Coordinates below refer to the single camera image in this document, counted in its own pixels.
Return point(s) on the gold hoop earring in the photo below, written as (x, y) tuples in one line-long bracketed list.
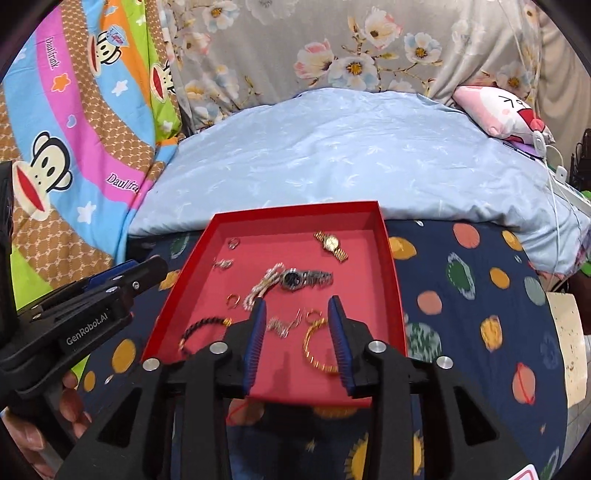
[(233, 301)]

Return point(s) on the red jewelry tray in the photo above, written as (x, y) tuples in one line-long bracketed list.
[(366, 283)]

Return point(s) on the white charger with cable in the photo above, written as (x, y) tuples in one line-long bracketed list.
[(549, 156)]

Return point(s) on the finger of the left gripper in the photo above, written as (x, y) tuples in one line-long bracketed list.
[(133, 282), (107, 275)]

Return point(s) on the silver blue-dial wristwatch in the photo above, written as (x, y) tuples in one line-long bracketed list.
[(293, 279)]

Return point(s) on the navy planet print bedsheet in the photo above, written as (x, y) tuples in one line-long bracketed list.
[(468, 291)]

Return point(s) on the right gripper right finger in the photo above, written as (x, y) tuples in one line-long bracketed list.
[(463, 436)]

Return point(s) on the light blue pillow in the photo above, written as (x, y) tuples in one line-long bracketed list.
[(419, 159)]

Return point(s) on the gold wristwatch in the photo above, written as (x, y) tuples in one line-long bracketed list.
[(331, 244)]

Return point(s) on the beige curtain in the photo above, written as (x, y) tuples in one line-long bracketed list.
[(564, 89)]

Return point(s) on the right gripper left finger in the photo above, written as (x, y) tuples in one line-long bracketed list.
[(131, 438)]

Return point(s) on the pink white plush toy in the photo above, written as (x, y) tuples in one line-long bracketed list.
[(501, 114)]

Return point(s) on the silver pendant earring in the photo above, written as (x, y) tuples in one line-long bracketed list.
[(223, 264)]

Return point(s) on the grey floral quilt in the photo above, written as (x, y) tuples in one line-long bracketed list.
[(227, 56)]

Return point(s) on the colourful monkey cartoon blanket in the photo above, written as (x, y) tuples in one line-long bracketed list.
[(89, 120)]

